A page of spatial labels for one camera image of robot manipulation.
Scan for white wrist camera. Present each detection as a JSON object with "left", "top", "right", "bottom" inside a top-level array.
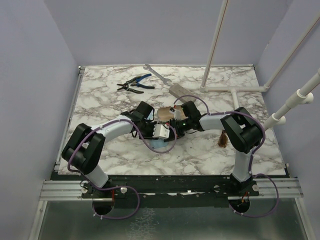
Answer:
[
  {"left": 152, "top": 124, "right": 170, "bottom": 140},
  {"left": 169, "top": 105, "right": 183, "bottom": 120}
]

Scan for light blue cleaning cloth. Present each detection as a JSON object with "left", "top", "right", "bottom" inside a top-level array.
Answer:
[{"left": 149, "top": 139, "right": 168, "bottom": 150}]

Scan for black handled cutters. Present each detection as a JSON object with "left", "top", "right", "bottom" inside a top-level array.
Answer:
[{"left": 117, "top": 85, "right": 144, "bottom": 94}]

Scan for white PVC pipe frame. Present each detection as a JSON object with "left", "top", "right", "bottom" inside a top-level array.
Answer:
[{"left": 199, "top": 0, "right": 320, "bottom": 130}]

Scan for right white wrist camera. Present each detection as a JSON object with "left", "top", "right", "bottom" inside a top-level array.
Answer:
[{"left": 169, "top": 105, "right": 183, "bottom": 120}]

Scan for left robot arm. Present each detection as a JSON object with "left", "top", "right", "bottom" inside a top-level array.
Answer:
[{"left": 61, "top": 101, "right": 177, "bottom": 198}]

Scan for blue handled pliers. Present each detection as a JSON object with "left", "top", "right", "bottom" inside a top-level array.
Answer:
[{"left": 117, "top": 73, "right": 155, "bottom": 90}]

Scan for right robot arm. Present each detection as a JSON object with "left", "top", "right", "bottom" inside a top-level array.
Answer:
[{"left": 168, "top": 101, "right": 266, "bottom": 196}]

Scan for grey rectangular block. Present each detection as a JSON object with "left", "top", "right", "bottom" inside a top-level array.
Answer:
[{"left": 168, "top": 83, "right": 197, "bottom": 103}]

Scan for aluminium extrusion rail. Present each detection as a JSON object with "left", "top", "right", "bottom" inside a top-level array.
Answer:
[{"left": 28, "top": 66, "right": 86, "bottom": 240}]

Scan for silver open-end wrench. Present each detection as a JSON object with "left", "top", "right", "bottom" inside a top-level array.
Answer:
[{"left": 143, "top": 64, "right": 172, "bottom": 86}]

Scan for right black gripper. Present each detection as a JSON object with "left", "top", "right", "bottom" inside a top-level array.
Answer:
[{"left": 164, "top": 117, "right": 192, "bottom": 143}]

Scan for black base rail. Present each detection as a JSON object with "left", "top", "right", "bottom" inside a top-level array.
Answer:
[{"left": 49, "top": 173, "right": 261, "bottom": 209}]

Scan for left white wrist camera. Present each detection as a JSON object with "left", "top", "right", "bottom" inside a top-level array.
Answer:
[{"left": 152, "top": 124, "right": 170, "bottom": 140}]

